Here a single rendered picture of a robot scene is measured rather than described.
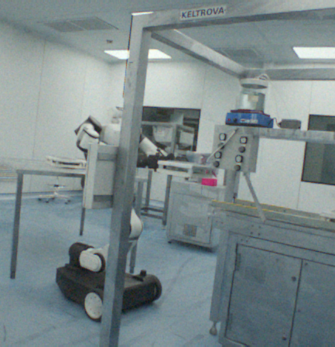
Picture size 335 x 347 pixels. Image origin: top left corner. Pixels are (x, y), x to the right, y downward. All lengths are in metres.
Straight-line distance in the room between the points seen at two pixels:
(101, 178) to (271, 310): 1.11
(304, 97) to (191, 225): 3.52
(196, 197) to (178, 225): 0.41
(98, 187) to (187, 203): 3.22
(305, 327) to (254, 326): 0.27
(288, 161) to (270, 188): 0.58
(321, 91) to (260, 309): 5.54
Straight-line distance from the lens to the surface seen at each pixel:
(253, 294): 2.22
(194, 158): 4.93
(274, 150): 7.36
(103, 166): 1.64
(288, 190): 7.30
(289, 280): 2.12
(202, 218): 4.73
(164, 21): 1.64
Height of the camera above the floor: 1.10
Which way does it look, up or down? 3 degrees down
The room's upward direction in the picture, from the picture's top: 6 degrees clockwise
